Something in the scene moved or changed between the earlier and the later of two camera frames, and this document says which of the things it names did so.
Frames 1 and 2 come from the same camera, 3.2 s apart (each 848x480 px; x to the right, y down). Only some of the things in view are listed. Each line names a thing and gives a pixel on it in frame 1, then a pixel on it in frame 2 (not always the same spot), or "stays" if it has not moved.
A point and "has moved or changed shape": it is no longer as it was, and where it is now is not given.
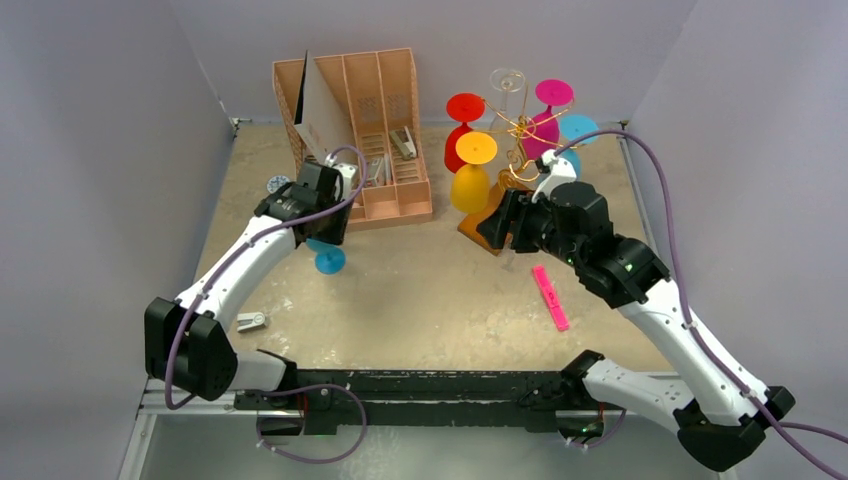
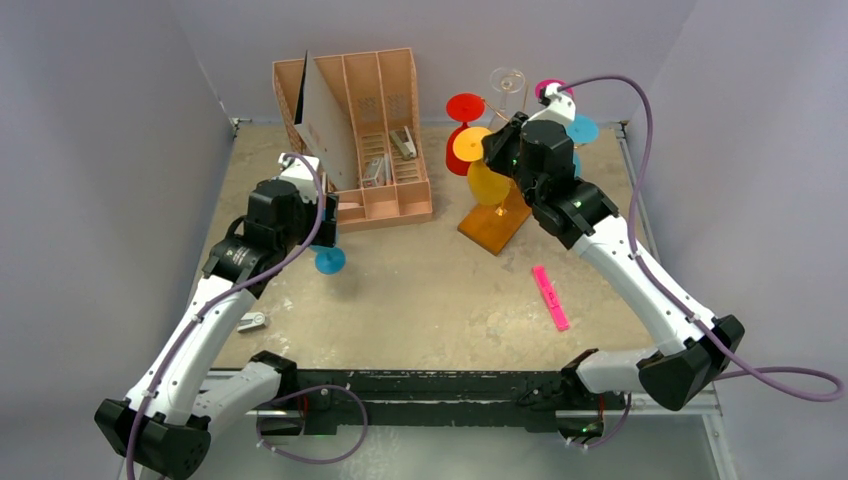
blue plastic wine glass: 329,258 stays
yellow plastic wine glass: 470,186 has moved or changed shape
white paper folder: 317,118 stays
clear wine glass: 506,80 stays
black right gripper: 511,220 → 498,147
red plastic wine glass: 465,107 stays
